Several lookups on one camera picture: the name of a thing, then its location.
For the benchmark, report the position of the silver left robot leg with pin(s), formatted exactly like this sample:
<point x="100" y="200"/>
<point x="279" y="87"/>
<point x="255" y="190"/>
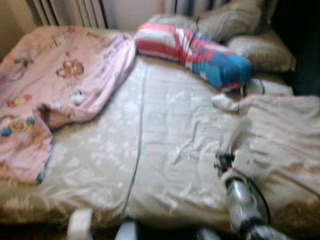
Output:
<point x="127" y="231"/>

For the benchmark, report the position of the striped red blue bolster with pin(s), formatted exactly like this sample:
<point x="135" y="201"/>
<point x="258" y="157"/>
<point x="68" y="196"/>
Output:
<point x="200" y="55"/>

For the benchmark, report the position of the white sock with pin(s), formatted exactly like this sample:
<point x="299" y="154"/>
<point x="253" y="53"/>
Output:
<point x="224" y="102"/>

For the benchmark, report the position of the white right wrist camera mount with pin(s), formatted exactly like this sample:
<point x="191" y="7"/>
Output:
<point x="242" y="159"/>

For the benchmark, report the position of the silver robot leg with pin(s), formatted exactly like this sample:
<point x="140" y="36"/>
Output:
<point x="208" y="235"/>
<point x="127" y="231"/>

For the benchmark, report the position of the silver right robot leg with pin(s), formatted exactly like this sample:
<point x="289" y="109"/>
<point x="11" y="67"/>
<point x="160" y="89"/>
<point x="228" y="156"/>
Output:
<point x="208" y="235"/>

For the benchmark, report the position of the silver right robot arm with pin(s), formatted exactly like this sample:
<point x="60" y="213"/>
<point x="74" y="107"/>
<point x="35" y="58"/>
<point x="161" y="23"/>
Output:
<point x="240" y="200"/>

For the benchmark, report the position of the grey floral bed sheet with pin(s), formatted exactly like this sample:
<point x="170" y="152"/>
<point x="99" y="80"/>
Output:
<point x="165" y="150"/>

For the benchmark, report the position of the pink cartoon print blanket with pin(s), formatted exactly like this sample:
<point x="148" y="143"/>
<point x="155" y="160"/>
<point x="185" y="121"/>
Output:
<point x="65" y="70"/>

